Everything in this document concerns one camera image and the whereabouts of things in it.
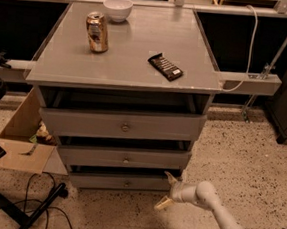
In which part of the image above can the white ceramic bowl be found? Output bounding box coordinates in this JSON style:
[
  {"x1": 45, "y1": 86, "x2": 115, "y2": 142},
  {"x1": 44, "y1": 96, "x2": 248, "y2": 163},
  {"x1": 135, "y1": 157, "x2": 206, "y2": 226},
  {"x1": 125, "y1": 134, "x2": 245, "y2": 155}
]
[{"x1": 103, "y1": 0, "x2": 133, "y2": 23}]

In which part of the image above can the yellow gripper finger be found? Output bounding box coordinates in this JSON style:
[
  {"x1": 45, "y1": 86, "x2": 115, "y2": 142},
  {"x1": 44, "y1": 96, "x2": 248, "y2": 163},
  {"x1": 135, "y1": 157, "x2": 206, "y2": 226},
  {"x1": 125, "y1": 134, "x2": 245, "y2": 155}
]
[
  {"x1": 165, "y1": 171, "x2": 178, "y2": 185},
  {"x1": 154, "y1": 196, "x2": 175, "y2": 210}
]

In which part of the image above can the grey top drawer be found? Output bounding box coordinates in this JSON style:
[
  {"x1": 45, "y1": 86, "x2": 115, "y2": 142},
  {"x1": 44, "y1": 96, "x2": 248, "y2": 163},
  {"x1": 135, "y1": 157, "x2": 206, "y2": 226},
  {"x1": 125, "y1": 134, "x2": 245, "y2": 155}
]
[{"x1": 39, "y1": 108, "x2": 206, "y2": 142}]

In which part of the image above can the cardboard box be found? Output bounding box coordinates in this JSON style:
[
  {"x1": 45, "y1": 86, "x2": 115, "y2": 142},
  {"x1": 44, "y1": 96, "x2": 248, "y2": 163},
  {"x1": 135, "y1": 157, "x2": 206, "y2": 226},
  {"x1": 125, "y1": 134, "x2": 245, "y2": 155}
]
[{"x1": 0, "y1": 90, "x2": 67, "y2": 175}]

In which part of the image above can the white cable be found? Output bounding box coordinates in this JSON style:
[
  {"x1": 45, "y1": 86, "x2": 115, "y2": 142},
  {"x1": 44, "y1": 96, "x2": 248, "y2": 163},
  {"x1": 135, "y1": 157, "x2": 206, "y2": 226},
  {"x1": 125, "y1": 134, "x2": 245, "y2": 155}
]
[{"x1": 221, "y1": 3, "x2": 260, "y2": 95}]

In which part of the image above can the grey middle drawer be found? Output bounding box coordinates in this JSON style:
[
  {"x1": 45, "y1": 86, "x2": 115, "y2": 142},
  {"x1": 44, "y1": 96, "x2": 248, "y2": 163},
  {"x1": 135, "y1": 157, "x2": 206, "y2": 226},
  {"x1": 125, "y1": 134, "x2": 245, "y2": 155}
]
[{"x1": 57, "y1": 145, "x2": 191, "y2": 170}]

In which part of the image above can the grey bottom drawer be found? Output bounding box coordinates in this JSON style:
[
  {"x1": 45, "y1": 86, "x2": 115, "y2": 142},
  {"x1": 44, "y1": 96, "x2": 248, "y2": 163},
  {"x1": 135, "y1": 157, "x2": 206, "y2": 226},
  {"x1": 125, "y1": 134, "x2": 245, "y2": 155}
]
[{"x1": 69, "y1": 174, "x2": 170, "y2": 191}]

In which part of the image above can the black floor cable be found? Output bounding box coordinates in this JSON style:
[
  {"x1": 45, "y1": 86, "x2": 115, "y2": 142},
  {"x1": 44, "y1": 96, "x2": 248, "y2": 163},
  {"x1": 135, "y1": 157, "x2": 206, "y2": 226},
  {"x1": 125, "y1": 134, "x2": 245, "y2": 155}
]
[{"x1": 0, "y1": 167, "x2": 81, "y2": 229}]

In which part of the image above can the dark chocolate bar wrapper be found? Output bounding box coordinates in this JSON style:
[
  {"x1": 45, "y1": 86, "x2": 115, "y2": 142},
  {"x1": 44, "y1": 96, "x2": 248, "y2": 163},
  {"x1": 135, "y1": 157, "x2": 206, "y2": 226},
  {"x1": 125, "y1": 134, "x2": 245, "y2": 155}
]
[{"x1": 148, "y1": 53, "x2": 183, "y2": 82}]

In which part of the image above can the metal diagonal rod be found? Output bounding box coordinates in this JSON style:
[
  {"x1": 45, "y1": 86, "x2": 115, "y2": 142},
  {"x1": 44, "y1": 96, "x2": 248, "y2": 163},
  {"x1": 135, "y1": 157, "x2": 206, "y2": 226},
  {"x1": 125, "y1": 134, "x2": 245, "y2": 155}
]
[{"x1": 239, "y1": 0, "x2": 287, "y2": 127}]

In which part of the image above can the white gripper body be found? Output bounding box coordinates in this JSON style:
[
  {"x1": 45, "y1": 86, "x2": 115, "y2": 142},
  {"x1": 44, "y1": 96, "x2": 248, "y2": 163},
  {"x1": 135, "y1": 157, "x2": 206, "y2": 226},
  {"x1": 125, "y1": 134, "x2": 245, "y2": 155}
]
[{"x1": 170, "y1": 182, "x2": 196, "y2": 203}]

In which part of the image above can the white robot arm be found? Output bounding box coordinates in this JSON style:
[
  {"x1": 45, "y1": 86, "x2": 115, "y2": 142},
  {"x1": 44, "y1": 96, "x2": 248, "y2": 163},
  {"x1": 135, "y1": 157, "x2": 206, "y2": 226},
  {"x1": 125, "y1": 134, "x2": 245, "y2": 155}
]
[{"x1": 154, "y1": 172, "x2": 244, "y2": 229}]

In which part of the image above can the grey drawer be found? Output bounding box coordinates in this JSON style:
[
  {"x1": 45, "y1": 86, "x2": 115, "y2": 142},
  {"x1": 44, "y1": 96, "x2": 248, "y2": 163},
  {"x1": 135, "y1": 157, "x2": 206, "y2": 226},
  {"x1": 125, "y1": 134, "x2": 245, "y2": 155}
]
[
  {"x1": 39, "y1": 108, "x2": 206, "y2": 142},
  {"x1": 57, "y1": 145, "x2": 191, "y2": 170},
  {"x1": 69, "y1": 174, "x2": 170, "y2": 191}
]

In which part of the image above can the gold soda can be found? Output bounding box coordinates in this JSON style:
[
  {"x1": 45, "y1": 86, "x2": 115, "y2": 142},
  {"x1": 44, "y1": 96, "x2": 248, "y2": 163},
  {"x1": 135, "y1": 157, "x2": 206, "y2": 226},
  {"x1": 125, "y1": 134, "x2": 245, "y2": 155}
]
[{"x1": 86, "y1": 12, "x2": 108, "y2": 53}]

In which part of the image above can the grey drawer cabinet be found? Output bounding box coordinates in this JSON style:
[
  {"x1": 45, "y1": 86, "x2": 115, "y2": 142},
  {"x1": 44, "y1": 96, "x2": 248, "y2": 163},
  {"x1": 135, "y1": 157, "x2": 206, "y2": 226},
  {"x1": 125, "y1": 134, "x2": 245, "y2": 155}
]
[{"x1": 16, "y1": 0, "x2": 230, "y2": 201}]

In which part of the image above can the grey metal railing beam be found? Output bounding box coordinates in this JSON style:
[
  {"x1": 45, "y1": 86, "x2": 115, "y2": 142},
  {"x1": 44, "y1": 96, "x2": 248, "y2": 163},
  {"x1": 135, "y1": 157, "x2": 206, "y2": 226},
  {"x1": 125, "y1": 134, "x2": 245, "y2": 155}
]
[{"x1": 0, "y1": 60, "x2": 281, "y2": 96}]

